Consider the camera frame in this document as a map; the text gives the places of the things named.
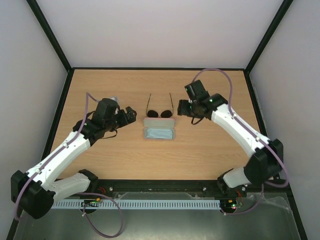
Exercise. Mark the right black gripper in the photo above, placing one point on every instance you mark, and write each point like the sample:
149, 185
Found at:
184, 108

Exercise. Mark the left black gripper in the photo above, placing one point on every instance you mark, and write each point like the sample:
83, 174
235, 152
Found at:
125, 120

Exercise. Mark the pink glasses case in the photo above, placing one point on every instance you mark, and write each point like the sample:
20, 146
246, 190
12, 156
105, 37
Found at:
158, 123

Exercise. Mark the light blue cleaning cloth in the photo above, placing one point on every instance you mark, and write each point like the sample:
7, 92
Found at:
165, 134

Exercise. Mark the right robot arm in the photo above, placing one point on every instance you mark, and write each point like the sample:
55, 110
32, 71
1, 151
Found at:
265, 155

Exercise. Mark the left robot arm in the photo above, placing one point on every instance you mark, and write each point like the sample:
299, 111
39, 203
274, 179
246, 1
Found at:
38, 189

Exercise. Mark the left controller circuit board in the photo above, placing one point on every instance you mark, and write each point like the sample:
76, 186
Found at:
91, 201

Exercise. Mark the controller circuit board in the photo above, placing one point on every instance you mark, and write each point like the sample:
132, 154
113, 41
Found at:
232, 204
91, 201

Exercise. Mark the right controller circuit board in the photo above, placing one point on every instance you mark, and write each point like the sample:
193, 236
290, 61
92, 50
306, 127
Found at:
232, 204

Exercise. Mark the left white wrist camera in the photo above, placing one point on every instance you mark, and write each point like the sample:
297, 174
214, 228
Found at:
114, 98

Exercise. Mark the black aluminium frame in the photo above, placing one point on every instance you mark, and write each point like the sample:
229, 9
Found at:
164, 186

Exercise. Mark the light blue slotted cable duct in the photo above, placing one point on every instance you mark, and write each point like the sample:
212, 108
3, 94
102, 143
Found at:
136, 204

